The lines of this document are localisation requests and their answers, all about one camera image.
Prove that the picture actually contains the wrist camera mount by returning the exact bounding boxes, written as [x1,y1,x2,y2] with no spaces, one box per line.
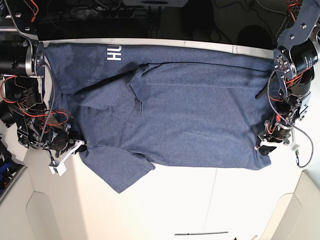
[45,139,89,176]
[254,126,300,156]

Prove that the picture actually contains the blue t-shirt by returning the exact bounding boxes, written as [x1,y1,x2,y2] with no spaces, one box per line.
[44,43,273,193]

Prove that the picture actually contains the black cylindrical holder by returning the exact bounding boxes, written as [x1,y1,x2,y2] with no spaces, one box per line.
[0,109,16,128]

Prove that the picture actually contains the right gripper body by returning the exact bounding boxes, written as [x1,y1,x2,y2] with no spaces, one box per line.
[48,123,89,157]

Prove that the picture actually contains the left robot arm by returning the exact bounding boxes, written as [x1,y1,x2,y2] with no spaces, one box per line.
[254,0,320,156]

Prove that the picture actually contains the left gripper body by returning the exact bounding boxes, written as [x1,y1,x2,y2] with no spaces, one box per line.
[257,120,292,156]

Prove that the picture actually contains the bin of blue parts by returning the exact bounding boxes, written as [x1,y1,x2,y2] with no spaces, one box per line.
[0,136,24,196]

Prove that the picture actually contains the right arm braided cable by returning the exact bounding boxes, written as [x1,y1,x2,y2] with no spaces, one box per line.
[37,63,57,151]

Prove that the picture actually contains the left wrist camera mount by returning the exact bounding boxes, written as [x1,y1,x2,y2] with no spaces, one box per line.
[254,126,300,156]

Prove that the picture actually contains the white cable on floor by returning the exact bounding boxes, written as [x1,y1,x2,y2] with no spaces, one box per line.
[214,0,291,43]

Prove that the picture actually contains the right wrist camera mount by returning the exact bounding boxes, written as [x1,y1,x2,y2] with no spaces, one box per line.
[45,139,89,176]

